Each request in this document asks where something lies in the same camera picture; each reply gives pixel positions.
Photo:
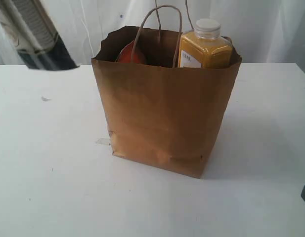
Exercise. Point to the brown paper bag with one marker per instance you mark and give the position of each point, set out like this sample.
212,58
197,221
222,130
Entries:
157,113

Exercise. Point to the orange juice bottle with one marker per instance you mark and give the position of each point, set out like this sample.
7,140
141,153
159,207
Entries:
204,47

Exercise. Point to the brown kraft pouch orange label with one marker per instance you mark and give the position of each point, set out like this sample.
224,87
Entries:
125,56

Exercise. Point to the long pasta package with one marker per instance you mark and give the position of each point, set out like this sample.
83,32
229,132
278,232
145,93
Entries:
34,36

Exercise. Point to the white backdrop curtain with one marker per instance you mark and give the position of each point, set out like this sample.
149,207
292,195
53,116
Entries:
260,30

